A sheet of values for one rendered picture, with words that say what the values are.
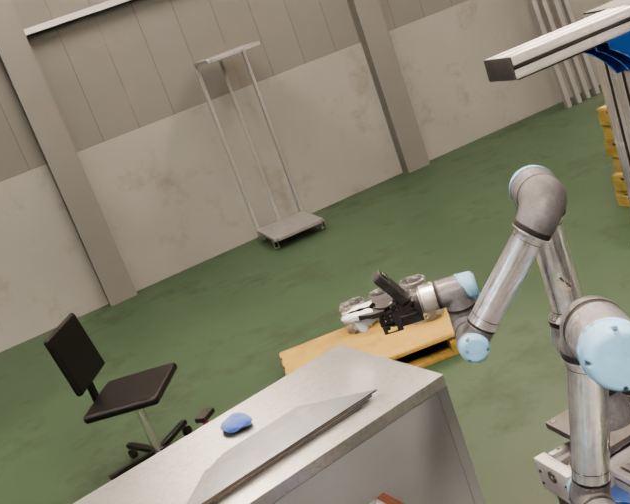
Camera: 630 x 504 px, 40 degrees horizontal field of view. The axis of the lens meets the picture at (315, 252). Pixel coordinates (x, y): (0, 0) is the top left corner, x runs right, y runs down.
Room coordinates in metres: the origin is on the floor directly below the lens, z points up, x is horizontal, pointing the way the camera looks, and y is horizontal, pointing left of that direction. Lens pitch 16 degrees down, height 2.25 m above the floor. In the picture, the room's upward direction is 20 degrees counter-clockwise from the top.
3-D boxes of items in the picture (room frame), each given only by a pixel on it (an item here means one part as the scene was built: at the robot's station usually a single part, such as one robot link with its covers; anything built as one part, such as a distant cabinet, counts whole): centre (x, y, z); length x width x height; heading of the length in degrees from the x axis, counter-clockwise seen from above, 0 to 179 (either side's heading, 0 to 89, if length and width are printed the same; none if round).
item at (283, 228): (8.97, 0.16, 1.02); 0.75 x 0.64 x 2.03; 17
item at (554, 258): (2.07, -0.57, 1.41); 0.15 x 0.12 x 0.55; 172
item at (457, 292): (2.10, -0.31, 1.43); 0.11 x 0.08 x 0.09; 82
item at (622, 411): (1.93, -0.55, 1.09); 0.15 x 0.15 x 0.10
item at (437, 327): (5.13, -0.12, 0.16); 1.17 x 0.81 x 0.33; 97
